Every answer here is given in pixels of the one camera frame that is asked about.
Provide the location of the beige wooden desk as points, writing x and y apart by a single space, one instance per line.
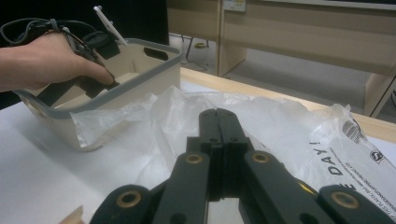
295 34

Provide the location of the white desk label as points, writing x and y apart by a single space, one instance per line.
234 5

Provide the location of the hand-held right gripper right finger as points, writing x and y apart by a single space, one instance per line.
230 140

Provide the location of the white table board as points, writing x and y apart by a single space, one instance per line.
37 161

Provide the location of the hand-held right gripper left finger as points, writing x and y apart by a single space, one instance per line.
214 140

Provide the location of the small round floor fitting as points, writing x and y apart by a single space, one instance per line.
200 45

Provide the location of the clear plastic bag yellow face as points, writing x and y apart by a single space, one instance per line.
280 130

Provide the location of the beige basket with grey rim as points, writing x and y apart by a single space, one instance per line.
149 77

